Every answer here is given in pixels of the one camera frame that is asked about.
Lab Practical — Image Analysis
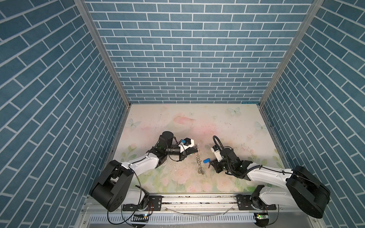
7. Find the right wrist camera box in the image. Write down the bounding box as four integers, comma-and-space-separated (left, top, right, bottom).
211, 145, 223, 162

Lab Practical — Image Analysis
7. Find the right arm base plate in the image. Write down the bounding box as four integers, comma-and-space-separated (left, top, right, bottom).
235, 194, 277, 211

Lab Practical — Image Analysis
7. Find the aluminium corner post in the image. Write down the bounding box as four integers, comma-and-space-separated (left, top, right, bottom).
259, 0, 324, 109
74, 0, 131, 108

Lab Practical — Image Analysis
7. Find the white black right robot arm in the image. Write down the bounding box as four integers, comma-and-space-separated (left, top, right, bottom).
209, 136, 330, 219

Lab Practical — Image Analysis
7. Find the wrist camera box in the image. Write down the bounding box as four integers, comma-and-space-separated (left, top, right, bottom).
178, 138, 195, 146
211, 145, 223, 162

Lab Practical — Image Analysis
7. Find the large metal keyring band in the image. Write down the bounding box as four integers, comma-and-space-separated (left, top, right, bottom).
194, 145, 204, 175

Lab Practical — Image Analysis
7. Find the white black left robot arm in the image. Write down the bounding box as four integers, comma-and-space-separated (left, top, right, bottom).
89, 131, 199, 212

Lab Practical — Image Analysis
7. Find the aluminium front rail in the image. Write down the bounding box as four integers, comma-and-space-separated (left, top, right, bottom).
82, 192, 314, 214

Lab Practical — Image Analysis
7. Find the aluminium left corner post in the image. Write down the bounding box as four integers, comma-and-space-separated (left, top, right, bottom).
74, 0, 131, 108

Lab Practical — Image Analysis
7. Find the perforated cable duct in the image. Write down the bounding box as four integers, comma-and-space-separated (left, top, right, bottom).
87, 213, 256, 225

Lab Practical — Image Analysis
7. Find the aluminium right corner post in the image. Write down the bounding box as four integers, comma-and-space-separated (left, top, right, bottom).
259, 0, 324, 109

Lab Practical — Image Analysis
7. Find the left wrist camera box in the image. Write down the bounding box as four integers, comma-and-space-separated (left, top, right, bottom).
178, 138, 195, 146

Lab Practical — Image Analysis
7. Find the blue tagged key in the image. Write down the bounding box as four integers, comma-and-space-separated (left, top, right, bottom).
203, 158, 211, 168

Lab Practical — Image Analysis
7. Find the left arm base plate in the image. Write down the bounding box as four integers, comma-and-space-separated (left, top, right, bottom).
122, 195, 163, 211

